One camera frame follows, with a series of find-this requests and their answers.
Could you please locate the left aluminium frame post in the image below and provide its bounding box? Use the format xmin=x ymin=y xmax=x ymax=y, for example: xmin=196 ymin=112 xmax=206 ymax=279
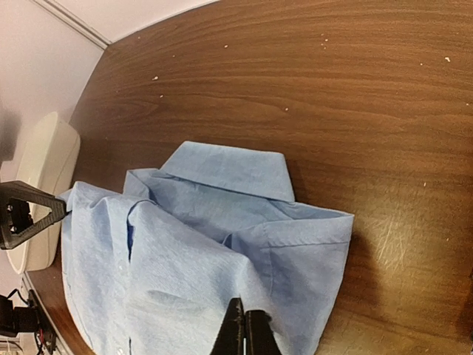
xmin=31 ymin=0 xmax=112 ymax=50

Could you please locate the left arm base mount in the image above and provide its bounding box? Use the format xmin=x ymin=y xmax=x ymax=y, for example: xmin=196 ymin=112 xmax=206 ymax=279
xmin=1 ymin=289 xmax=58 ymax=354

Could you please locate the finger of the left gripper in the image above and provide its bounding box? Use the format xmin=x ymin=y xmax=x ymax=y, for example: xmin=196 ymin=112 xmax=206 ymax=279
xmin=1 ymin=180 xmax=67 ymax=250

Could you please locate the light blue long sleeve shirt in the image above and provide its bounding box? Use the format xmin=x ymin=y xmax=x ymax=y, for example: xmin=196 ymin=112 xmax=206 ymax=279
xmin=61 ymin=141 xmax=354 ymax=354

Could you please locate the white plastic tub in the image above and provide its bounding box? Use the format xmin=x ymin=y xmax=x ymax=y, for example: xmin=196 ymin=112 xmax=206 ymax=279
xmin=7 ymin=111 xmax=81 ymax=275

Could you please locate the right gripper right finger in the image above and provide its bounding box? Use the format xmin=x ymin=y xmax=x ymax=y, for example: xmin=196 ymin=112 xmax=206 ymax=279
xmin=245 ymin=311 xmax=279 ymax=355

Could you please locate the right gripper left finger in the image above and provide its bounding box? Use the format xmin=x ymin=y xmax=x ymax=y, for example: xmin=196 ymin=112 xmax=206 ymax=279
xmin=210 ymin=298 xmax=245 ymax=355

